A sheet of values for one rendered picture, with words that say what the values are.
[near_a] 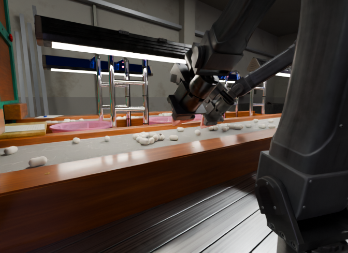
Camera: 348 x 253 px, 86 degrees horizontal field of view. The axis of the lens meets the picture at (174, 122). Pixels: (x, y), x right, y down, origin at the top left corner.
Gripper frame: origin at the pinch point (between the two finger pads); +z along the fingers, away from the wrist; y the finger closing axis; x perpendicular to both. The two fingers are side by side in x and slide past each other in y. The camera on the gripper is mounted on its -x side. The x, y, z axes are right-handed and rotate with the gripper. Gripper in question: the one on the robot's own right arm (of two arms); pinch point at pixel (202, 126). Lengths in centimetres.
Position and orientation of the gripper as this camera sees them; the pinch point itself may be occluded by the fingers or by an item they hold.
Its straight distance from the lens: 87.4
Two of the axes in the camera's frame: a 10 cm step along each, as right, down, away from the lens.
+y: -8.4, 0.8, -5.4
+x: 3.6, 8.3, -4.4
